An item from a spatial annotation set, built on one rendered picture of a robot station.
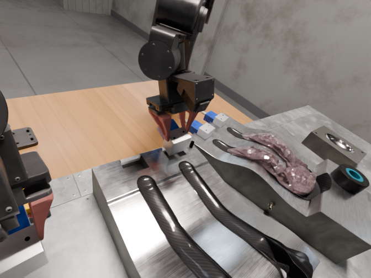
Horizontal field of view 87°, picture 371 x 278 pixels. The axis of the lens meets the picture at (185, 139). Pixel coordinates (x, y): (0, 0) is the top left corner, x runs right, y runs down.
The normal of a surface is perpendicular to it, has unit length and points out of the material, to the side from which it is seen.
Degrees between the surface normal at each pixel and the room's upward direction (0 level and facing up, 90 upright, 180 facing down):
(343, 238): 90
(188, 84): 98
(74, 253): 0
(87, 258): 0
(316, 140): 90
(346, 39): 90
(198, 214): 0
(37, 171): 23
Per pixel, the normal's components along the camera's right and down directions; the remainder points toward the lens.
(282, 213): -0.58, 0.40
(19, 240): 0.35, -0.66
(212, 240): -0.01, -0.94
